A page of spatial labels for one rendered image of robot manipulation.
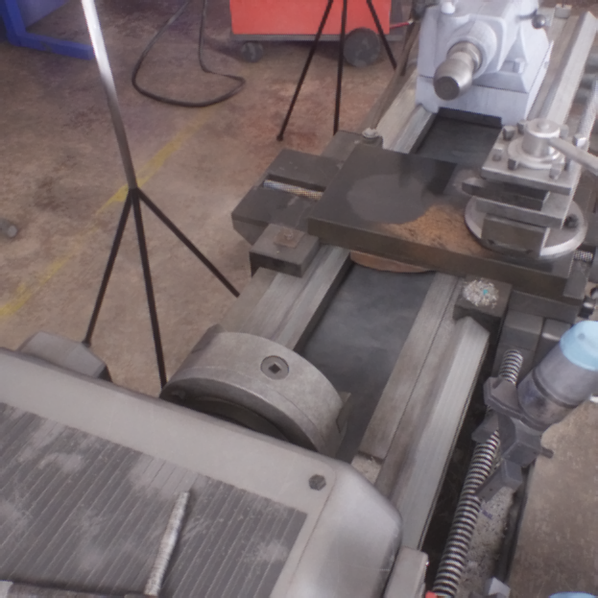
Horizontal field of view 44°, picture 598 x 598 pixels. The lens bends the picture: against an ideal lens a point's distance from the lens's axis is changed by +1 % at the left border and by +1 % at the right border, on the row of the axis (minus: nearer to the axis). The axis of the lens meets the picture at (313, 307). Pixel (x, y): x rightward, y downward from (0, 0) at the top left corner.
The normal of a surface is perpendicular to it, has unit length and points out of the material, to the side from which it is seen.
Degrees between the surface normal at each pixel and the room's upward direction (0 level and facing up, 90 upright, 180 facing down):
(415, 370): 0
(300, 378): 34
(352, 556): 45
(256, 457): 0
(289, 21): 90
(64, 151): 0
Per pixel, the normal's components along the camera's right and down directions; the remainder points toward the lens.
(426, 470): 0.52, -0.43
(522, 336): -0.39, 0.65
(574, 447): -0.02, -0.71
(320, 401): 0.73, -0.22
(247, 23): -0.05, 0.70
